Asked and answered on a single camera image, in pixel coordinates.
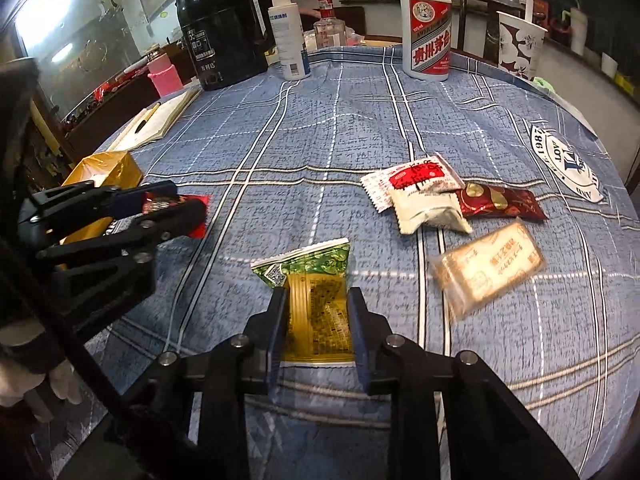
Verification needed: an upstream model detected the person's left hand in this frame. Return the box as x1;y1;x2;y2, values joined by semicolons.
0;357;84;425

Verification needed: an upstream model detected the cream white snack packet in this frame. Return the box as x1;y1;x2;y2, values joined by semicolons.
389;187;474;236

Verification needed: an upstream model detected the green and gold snack packet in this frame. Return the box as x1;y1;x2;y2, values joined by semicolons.
250;237;357;367

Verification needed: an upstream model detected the clear beige biscuit packet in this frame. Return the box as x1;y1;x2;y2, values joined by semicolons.
430;219;547;322

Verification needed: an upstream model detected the gold cardboard box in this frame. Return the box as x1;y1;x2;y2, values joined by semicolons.
59;151;144;272

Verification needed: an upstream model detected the black electric kettle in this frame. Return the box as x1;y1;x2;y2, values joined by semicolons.
174;0;274;92

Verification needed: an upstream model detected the black cable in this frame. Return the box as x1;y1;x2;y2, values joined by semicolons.
47;305;151;443

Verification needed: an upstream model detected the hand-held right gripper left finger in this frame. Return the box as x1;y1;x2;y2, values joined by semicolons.
102;286;292;480

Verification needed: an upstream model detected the white liquor bottle red label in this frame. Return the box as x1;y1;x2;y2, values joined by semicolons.
399;0;454;81

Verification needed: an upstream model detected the dark wooden chair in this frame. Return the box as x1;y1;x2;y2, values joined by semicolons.
452;0;522;63

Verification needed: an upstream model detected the white packet with red print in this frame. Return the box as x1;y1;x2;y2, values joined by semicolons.
360;153;466;215

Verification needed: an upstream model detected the flower print paper cup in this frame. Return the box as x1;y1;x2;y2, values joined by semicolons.
496;9;547;81

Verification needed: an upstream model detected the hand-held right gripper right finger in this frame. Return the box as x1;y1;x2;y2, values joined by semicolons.
347;286;582;480

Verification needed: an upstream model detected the etched glass panel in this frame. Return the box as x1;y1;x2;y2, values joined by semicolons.
15;0;147;126

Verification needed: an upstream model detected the pen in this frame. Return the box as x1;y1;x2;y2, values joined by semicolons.
133;102;162;134

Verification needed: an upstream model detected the white spray bottle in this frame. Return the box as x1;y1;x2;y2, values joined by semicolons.
268;0;312;81

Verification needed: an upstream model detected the open notebook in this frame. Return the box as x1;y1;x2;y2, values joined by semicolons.
107;87;202;154

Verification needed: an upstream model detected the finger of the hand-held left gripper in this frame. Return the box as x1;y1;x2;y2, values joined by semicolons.
36;199;209;347
19;179;179;247

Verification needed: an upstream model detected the bright red snack packet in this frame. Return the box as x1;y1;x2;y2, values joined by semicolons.
141;192;209;239

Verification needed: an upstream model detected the dark red candy packet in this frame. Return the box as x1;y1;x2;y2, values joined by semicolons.
454;183;549;223

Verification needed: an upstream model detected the white tumbler with straw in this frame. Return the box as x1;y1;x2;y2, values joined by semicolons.
562;0;591;57

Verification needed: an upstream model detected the small glass bottle red cap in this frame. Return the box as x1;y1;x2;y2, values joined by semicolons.
313;0;347;51

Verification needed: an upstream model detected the pink cup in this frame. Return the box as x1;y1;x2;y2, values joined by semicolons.
147;52;182;99

